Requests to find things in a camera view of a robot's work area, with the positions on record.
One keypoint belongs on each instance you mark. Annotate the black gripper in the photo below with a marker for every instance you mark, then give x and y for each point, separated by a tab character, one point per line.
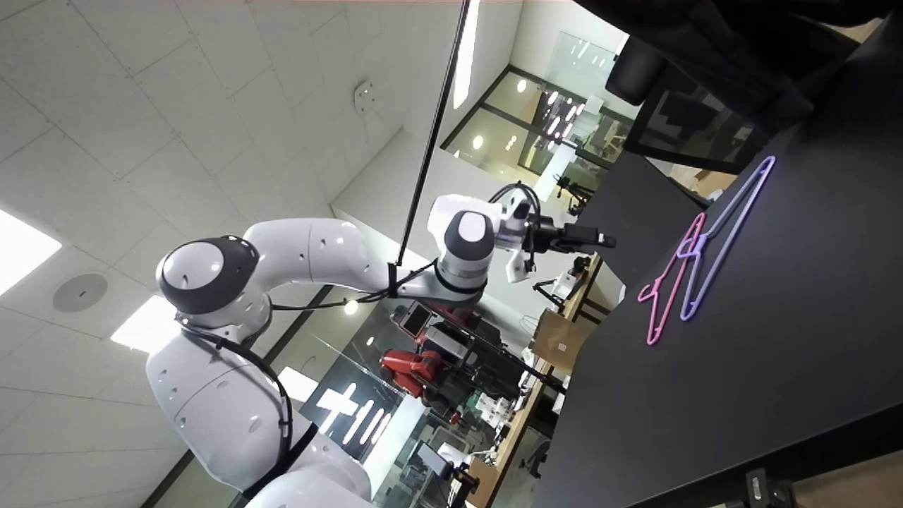
555	238

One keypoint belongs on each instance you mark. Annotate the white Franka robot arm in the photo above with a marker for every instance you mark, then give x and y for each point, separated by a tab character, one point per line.
312	249

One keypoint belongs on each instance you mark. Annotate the pink plastic hanger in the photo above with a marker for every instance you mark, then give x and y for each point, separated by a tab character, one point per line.
673	299

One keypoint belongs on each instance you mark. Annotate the black upright board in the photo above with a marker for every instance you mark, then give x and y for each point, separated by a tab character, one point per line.
638	206

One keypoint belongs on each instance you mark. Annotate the brown cardboard box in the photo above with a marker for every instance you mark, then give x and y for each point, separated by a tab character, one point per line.
563	340

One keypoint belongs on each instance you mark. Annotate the thin black pole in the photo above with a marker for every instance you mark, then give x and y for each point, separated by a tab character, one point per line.
431	142

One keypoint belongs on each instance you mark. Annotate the red and black equipment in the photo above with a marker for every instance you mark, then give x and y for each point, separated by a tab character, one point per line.
414	368

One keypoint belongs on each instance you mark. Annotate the light wooden desk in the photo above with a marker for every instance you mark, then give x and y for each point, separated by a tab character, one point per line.
508	440

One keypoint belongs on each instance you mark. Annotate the small white ceiling sensor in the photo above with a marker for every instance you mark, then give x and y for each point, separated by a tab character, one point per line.
366	94

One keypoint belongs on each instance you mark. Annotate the square ceiling light panel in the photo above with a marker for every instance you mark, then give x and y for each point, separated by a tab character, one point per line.
141	327
19	249

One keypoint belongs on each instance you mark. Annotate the round ceiling speaker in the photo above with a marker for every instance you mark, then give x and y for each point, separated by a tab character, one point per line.
81	292

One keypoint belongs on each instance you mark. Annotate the black clamp mount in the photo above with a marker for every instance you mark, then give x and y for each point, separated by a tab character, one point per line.
764	489

